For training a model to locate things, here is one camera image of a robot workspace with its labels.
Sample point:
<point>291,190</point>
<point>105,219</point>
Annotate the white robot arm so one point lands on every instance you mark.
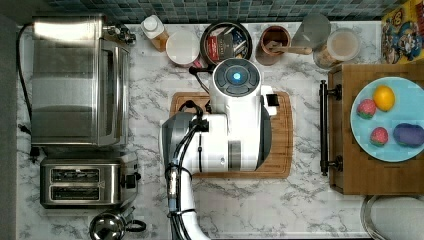
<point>232,134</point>

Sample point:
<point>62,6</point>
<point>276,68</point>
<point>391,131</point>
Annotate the bamboo cutting board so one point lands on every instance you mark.
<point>278,163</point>

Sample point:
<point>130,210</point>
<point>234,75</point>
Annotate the white round canister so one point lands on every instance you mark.
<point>183,48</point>

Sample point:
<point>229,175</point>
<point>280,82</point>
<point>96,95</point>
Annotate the wooden slotted spatula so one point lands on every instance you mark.
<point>279,47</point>

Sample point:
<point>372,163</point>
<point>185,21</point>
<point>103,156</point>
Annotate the brown wooden utensil holder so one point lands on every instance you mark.
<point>273,36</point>

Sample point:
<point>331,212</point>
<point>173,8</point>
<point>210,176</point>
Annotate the bottle with white cap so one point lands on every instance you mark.
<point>155,31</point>

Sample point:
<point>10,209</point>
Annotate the clear glass jar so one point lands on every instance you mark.
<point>313,31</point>

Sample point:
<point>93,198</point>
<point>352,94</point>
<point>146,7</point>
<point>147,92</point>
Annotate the stainless two-slot toaster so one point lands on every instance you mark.
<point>99,180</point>

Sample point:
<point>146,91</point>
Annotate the stainless toaster oven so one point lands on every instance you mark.
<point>80,81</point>

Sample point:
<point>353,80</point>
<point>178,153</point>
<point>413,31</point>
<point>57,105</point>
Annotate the stainless steel kettle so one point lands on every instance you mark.
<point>114,224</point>

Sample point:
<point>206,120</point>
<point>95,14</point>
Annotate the jar with beige contents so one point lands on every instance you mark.
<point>341,46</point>

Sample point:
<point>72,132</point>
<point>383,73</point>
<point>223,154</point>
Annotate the upper toy strawberry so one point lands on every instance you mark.
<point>366,109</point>

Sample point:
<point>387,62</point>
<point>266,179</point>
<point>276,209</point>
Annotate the toy strawberry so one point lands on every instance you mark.
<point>366,109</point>
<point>379,136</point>

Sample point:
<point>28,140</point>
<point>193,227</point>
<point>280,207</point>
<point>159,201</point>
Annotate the lower toy strawberry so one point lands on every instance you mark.
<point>379,136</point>

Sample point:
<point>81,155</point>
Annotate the yellow toy lemon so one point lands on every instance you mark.
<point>384,97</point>

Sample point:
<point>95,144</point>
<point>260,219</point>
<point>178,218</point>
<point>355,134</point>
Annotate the light blue plate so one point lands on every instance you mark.
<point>408,108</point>

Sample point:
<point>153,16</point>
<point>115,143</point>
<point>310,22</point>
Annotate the purple toy fruit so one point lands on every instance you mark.
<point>409,135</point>

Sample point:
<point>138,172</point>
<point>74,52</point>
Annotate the colourful cereal box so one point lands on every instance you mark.
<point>403,34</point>

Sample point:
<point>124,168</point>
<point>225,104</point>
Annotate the wooden tray with handle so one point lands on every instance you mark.
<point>350,169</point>

